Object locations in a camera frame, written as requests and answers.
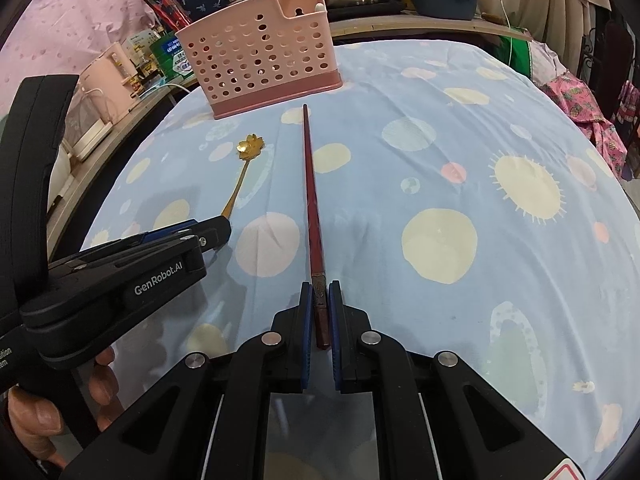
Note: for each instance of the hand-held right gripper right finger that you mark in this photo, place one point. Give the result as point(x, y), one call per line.
point(336, 340)

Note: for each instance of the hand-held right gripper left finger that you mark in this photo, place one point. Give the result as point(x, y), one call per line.
point(305, 340)

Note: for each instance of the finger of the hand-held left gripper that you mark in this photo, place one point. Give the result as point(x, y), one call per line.
point(170, 230)
point(215, 232)

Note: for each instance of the gold flower spoon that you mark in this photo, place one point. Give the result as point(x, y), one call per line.
point(250, 146)

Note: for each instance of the dark red chopstick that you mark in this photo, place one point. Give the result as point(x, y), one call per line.
point(312, 200)

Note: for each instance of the pink perforated utensil basket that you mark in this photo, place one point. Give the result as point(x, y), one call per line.
point(280, 101)

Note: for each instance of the person's left hand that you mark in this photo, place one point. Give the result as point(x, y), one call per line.
point(35, 415)

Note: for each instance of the white blender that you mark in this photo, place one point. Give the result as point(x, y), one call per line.
point(87, 120)

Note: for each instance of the blue tissue packet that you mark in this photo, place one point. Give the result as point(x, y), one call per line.
point(150, 87)

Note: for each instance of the small dark sauce bottle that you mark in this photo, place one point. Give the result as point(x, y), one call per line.
point(138, 80)

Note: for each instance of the pink electric kettle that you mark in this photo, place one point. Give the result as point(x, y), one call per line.
point(107, 75)

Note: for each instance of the green canister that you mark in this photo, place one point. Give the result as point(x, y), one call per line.
point(167, 55)

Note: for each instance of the white carton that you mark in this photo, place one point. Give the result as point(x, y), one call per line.
point(140, 42)

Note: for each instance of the pink dotted curtain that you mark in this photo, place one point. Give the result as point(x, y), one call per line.
point(75, 10)

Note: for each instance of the white spoon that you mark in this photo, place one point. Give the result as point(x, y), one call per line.
point(318, 6)

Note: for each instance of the black induction cooker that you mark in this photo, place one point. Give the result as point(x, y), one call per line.
point(380, 7)

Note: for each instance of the blue basin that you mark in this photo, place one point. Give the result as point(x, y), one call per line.
point(440, 5)

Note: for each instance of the pink pineapple print cloth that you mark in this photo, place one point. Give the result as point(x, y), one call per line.
point(575, 105)

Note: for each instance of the green cloth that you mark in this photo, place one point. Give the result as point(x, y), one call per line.
point(520, 55)

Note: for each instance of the beige curtain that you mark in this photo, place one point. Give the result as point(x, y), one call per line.
point(550, 0)

